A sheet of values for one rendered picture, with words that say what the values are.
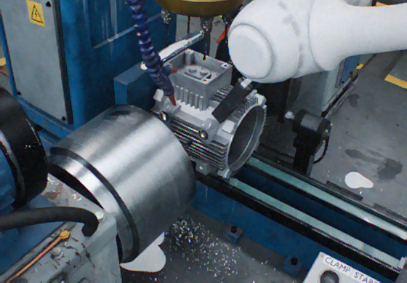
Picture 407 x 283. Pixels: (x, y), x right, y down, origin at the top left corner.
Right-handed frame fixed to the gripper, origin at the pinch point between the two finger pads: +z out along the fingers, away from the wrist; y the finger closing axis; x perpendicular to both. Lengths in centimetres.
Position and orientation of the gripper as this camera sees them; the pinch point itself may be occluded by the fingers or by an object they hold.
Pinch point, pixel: (225, 108)
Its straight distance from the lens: 97.0
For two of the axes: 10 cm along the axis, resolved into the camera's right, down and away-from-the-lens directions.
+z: -4.6, 4.8, 7.5
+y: -5.7, 4.9, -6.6
